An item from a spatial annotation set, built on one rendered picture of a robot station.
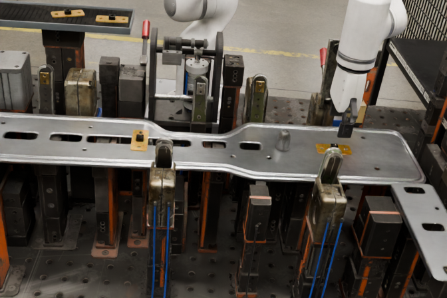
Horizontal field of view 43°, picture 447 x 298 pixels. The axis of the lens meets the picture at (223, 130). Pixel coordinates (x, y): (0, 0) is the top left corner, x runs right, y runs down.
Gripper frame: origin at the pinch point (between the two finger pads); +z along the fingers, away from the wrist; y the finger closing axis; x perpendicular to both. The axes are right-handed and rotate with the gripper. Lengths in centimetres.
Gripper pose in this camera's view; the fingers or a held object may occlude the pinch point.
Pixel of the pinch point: (340, 122)
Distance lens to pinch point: 137.8
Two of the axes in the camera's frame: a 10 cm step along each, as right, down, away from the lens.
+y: 0.4, 5.6, -8.3
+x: 9.9, 0.5, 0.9
